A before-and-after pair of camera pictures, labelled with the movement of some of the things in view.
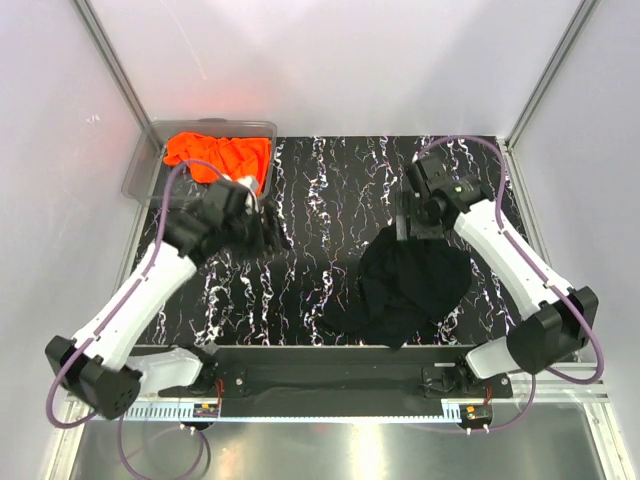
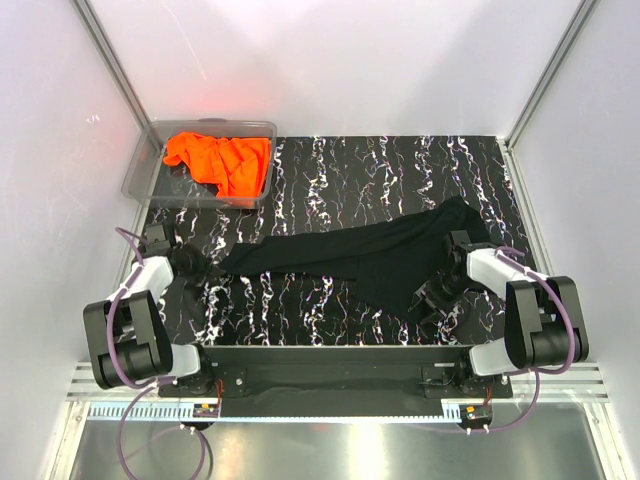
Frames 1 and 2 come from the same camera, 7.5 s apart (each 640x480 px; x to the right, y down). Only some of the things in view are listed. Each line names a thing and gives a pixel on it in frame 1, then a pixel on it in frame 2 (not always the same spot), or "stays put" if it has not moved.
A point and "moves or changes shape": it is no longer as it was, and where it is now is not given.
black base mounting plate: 340,381 stays put
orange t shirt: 235,157 stays put
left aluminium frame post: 112,60 stays put
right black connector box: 475,415 stays put
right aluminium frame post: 585,12 stays put
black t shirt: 403,286 moves or changes shape
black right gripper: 406,204 -> 431,288
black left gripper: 274,239 -> 204,264
